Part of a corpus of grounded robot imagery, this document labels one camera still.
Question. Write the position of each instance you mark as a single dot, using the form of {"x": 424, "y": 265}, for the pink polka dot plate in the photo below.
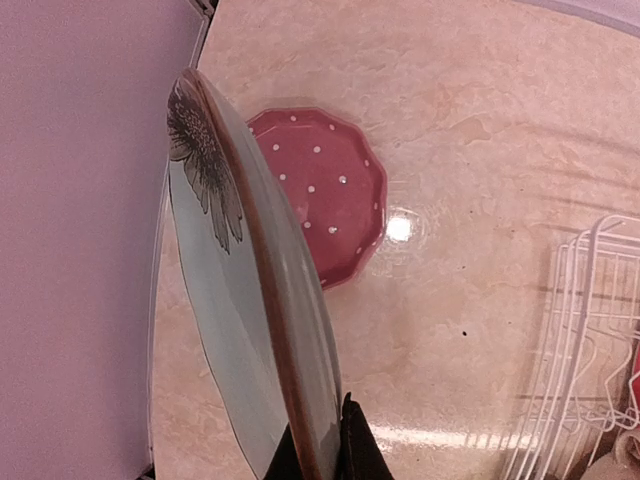
{"x": 334, "y": 183}

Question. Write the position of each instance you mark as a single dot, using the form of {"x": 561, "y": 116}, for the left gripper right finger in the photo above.
{"x": 360, "y": 457}

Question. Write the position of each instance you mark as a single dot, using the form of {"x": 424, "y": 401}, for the white wire dish rack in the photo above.
{"x": 581, "y": 406}

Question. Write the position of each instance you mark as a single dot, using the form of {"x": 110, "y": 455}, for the light blue flower plate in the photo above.
{"x": 252, "y": 285}

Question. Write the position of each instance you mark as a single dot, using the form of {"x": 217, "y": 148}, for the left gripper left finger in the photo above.
{"x": 284, "y": 464}

